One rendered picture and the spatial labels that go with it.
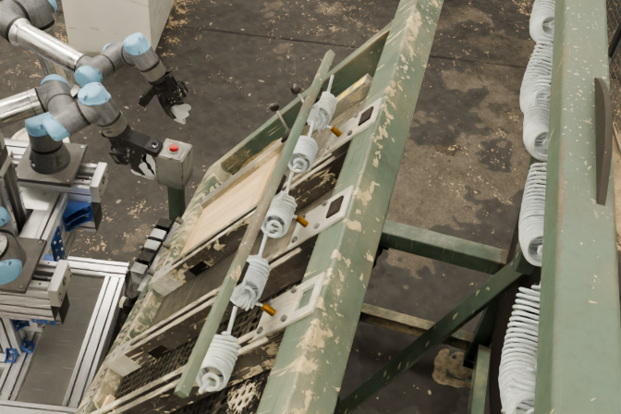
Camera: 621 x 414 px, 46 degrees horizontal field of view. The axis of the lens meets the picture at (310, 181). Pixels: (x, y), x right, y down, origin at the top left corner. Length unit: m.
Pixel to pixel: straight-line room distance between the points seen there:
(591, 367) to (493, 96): 4.27
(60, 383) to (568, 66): 2.46
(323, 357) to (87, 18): 3.96
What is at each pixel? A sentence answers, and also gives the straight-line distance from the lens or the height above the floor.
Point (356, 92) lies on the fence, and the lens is 2.37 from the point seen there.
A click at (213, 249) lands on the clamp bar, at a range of 2.40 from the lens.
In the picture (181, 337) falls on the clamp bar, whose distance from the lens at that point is 2.21.
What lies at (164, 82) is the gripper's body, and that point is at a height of 1.53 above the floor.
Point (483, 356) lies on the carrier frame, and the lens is 3.59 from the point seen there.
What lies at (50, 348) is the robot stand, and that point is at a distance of 3.46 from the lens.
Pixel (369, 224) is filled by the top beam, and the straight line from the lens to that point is 1.62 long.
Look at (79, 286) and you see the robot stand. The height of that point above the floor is 0.21.
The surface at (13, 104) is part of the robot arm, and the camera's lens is 2.23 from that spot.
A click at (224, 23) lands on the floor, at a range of 5.60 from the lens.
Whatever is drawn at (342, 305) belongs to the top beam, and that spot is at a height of 1.88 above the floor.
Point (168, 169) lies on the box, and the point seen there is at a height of 0.87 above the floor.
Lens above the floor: 3.07
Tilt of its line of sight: 45 degrees down
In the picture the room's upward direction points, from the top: 7 degrees clockwise
